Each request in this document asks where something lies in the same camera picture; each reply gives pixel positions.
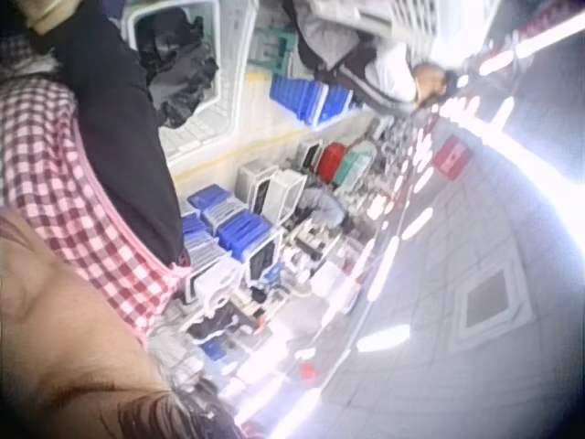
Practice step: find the square ceiling vent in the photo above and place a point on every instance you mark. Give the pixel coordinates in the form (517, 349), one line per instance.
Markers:
(491, 297)

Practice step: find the row of blue bins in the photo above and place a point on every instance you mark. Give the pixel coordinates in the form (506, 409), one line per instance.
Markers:
(304, 98)

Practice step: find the white slatted plastic basket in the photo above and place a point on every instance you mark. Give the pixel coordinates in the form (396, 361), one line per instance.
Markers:
(402, 16)

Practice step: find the green plastic crate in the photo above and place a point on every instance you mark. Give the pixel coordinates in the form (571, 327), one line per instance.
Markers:
(357, 168)

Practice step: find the green plastic rack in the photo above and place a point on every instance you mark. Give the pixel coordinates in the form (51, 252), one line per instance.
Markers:
(279, 50)

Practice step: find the group of white framed crates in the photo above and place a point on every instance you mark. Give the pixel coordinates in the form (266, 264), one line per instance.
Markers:
(274, 187)

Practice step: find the person's right hand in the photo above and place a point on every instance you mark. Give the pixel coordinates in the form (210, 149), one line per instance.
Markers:
(42, 17)

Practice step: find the cluttered heap of boxes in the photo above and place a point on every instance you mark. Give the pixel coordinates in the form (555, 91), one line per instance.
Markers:
(283, 292)

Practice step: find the grey cloth bundle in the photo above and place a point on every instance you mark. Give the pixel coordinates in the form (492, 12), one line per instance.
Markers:
(322, 203)

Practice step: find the stack of blue crates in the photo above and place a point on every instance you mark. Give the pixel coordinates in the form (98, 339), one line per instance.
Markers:
(228, 228)

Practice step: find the red wall sign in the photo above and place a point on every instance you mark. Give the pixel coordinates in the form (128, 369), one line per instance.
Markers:
(452, 157)

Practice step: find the black garment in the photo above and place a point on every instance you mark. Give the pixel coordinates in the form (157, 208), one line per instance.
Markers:
(176, 68)

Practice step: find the white plastic laundry basket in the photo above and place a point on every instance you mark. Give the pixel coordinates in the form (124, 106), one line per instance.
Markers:
(237, 68)

